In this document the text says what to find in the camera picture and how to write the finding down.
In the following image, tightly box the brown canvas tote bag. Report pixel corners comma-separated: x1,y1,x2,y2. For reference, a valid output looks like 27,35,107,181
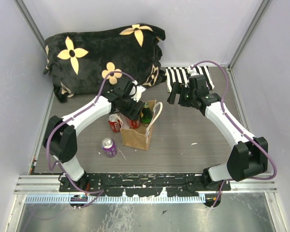
118,100,163,151

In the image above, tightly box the black white striped cloth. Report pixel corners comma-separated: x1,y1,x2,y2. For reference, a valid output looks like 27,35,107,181
166,66,215,93

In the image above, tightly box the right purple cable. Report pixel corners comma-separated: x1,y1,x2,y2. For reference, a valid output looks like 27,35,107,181
188,60,278,208

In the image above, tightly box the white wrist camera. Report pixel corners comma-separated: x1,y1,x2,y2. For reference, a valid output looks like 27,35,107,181
129,80,146,102
187,65,199,76

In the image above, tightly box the right aluminium frame post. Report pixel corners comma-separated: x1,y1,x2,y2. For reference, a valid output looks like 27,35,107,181
227,0,274,71

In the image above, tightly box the aluminium frame post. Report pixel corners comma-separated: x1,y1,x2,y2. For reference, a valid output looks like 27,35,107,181
14,0,45,50
227,0,274,71

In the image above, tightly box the red cola can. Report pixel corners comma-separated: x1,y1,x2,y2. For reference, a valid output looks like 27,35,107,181
128,119,141,129
108,114,122,132

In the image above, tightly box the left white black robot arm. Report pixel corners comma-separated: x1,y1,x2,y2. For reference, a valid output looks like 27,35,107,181
43,79,146,191

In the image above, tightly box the slotted cable duct rail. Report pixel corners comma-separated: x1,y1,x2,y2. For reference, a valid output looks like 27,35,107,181
24,194,206,204

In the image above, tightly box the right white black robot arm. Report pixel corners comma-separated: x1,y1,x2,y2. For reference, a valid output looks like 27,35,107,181
167,75,268,190

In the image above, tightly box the green glass bottle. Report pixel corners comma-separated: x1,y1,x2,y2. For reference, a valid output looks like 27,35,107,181
140,102,153,126

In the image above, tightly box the purple cable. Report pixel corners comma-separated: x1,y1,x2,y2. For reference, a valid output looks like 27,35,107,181
188,60,278,208
46,71,138,209

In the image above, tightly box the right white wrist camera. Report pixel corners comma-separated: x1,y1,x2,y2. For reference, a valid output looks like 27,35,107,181
187,65,199,76

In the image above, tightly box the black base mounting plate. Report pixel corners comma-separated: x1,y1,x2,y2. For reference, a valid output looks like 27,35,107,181
59,172,232,198

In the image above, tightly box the black floral plush blanket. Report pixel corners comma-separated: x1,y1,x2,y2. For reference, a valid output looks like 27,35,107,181
43,23,166,103

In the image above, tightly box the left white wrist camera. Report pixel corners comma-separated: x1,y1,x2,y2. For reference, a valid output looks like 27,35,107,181
129,80,146,102

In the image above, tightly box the left aluminium frame post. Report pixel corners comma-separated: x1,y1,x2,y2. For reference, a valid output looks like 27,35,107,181
14,0,45,50

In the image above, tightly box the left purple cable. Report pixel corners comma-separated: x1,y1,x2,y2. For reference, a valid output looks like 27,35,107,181
46,71,138,209

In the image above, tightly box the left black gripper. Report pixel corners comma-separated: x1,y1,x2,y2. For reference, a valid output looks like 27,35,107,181
119,94,145,121

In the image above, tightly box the purple soda can front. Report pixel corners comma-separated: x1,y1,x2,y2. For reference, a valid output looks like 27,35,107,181
101,138,117,158

